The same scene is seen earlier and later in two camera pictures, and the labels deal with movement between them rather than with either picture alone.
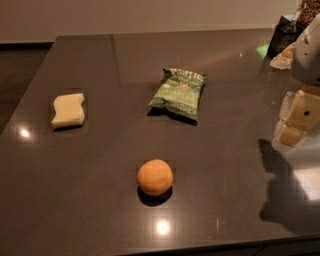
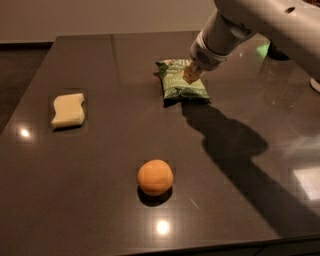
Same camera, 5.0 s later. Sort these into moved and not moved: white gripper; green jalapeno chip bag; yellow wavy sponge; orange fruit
Moved: green jalapeno chip bag; white gripper
Not moved: orange fruit; yellow wavy sponge
